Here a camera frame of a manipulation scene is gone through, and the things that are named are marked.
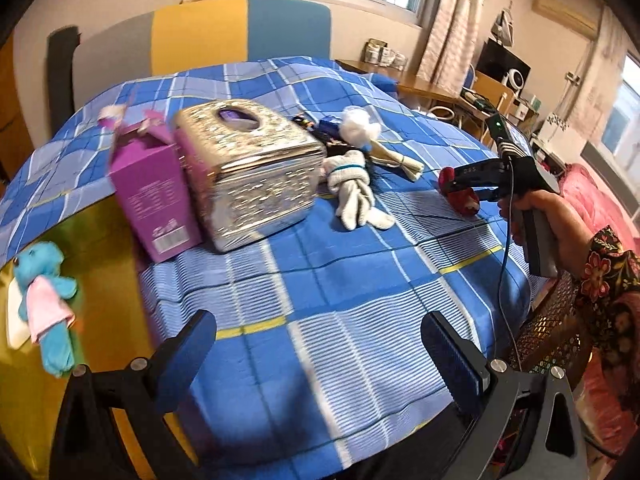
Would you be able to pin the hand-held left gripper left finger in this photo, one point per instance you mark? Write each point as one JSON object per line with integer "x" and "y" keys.
{"x": 185, "y": 360}

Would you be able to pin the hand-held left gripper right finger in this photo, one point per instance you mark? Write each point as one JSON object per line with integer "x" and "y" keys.
{"x": 450, "y": 360}

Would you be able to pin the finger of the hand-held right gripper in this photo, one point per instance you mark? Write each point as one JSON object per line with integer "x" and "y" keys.
{"x": 480, "y": 193}
{"x": 467, "y": 173}

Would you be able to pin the red soft toy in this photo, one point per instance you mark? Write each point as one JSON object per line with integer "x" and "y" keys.
{"x": 467, "y": 206}

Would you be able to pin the gold storage box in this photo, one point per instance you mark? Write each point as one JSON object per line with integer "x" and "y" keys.
{"x": 100, "y": 285}

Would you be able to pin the white cloth doll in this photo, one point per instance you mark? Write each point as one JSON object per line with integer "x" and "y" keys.
{"x": 350, "y": 190}

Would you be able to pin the black beaded hair piece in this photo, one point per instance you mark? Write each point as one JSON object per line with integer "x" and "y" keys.
{"x": 306, "y": 122}

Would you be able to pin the person's right hand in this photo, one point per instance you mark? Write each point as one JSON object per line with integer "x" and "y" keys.
{"x": 555, "y": 222}

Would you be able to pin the pink quilted sofa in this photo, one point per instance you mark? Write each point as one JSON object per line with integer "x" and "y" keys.
{"x": 605, "y": 210}

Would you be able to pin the beige cloth bundle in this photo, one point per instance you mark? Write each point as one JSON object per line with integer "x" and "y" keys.
{"x": 395, "y": 160}

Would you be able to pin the wooden desk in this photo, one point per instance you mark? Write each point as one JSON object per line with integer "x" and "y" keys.
{"x": 425, "y": 90}

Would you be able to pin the white round fan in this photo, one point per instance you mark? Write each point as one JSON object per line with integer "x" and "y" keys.
{"x": 515, "y": 82}

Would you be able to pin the brown wicker chair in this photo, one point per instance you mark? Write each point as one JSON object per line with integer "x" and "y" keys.
{"x": 550, "y": 330}

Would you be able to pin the bright side window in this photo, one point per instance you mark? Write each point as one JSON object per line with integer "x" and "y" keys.
{"x": 622, "y": 115}

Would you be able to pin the black monitor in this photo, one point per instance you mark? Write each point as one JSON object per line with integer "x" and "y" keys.
{"x": 500, "y": 62}

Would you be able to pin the white fluffy ball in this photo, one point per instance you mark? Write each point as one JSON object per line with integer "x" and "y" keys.
{"x": 356, "y": 127}

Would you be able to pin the blue plaid bed sheet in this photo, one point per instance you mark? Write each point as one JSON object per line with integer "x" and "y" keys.
{"x": 350, "y": 285}

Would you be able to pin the jars on desk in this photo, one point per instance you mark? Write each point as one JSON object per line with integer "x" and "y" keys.
{"x": 382, "y": 54}

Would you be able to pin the small blue cloth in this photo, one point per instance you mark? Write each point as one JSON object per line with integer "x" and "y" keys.
{"x": 328, "y": 125}

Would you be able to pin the hanging white bag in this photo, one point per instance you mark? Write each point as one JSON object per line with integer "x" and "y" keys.
{"x": 504, "y": 22}

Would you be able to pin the purple carton box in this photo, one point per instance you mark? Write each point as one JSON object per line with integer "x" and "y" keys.
{"x": 150, "y": 200}

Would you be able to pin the blue plush toy pink dress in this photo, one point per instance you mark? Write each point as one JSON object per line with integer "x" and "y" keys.
{"x": 45, "y": 265}

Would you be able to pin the white pad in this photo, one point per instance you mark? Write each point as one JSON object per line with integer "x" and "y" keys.
{"x": 17, "y": 325}

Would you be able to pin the silver embossed tissue box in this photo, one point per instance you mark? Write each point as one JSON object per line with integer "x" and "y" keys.
{"x": 250, "y": 180}

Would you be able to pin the grey yellow blue headboard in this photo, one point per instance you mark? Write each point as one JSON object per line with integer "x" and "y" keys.
{"x": 200, "y": 35}

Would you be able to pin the dark wall panel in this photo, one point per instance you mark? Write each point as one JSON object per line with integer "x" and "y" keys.
{"x": 605, "y": 165}

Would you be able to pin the wall air conditioner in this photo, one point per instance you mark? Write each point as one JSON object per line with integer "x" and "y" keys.
{"x": 565, "y": 15}

